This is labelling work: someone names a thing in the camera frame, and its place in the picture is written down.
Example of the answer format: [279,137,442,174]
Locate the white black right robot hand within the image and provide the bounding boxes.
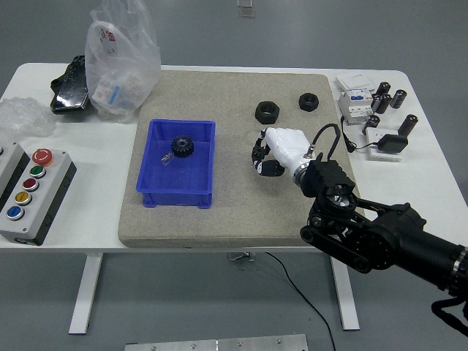
[251,127,314,179]

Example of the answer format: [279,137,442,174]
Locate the large black gear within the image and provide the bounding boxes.
[170,135,195,159]

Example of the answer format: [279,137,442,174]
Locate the large black hex nut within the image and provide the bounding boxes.
[254,100,282,124]

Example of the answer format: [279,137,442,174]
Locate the small black hex nut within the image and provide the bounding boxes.
[298,92,322,111]

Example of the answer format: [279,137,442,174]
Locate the white flat card box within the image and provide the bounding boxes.
[335,72,374,93]

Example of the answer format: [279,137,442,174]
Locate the blue plastic box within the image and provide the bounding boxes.
[135,118,217,210]

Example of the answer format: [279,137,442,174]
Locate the grey pushbutton control box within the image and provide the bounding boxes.
[0,148,78,247]

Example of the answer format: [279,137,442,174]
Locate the white circuit breaker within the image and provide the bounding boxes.
[336,87,374,127]

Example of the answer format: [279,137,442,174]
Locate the grey-brown felt mat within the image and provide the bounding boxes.
[117,70,361,250]

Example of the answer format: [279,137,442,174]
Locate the white socket block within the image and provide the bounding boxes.
[365,127,404,162]

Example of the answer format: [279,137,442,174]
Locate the black power adapter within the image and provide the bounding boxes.
[375,133,410,154]

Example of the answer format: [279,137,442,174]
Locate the white table leg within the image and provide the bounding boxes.
[68,252,104,335]
[328,252,361,332]

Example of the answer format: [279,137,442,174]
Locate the white blue small carton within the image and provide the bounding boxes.
[91,71,144,111]

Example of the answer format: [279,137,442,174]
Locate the clear plastic bag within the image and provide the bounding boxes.
[84,0,162,124]

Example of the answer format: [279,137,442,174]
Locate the silver metal plate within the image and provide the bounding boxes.
[124,333,309,351]

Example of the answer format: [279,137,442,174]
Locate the black shiny pouch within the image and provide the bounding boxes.
[50,54,91,116]

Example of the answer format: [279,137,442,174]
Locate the clear bubble wrap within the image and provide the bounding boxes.
[0,96,58,138]

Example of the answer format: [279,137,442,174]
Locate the black adapter cord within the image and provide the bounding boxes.
[339,116,381,152]

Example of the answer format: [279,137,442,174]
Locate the metal under-table bracket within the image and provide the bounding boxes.
[226,252,257,263]

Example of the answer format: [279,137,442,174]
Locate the black floor cable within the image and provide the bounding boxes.
[264,252,338,351]

